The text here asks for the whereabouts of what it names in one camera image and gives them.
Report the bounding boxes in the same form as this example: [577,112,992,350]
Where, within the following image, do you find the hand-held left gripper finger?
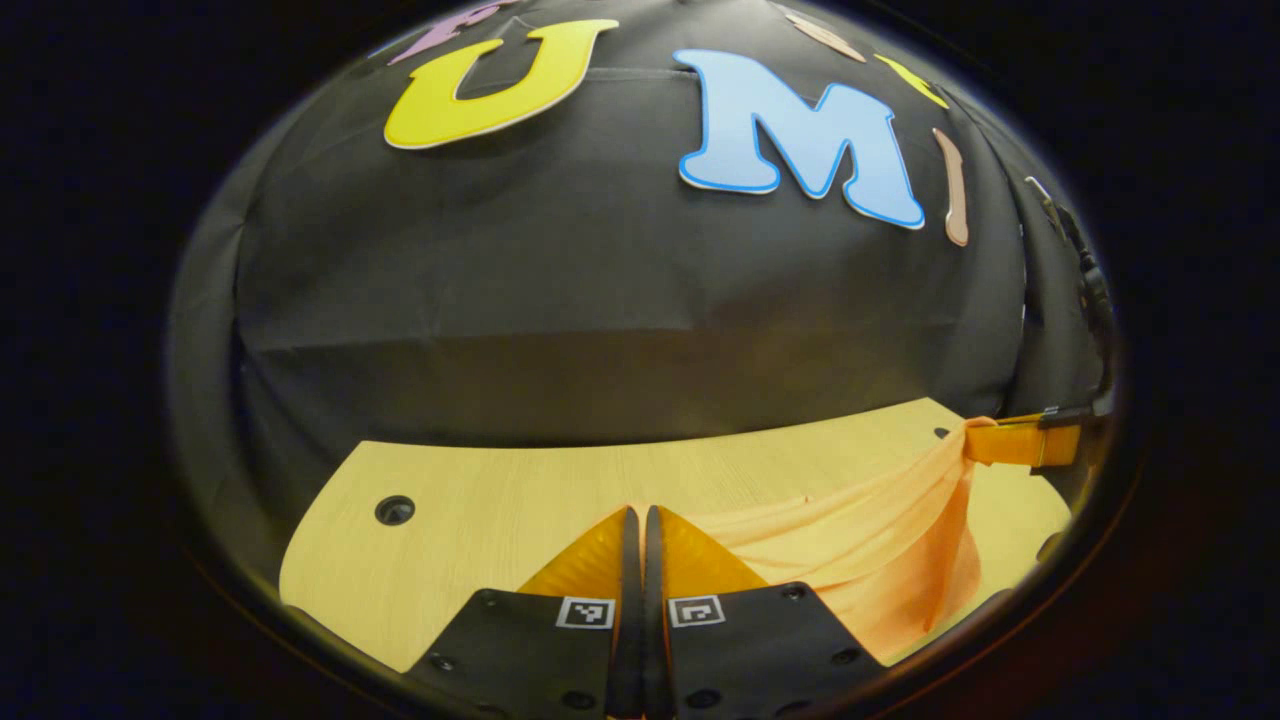
[643,505,888,720]
[403,505,643,720]

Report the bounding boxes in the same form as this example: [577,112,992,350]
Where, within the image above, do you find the orange T-shirt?
[688,418,991,668]

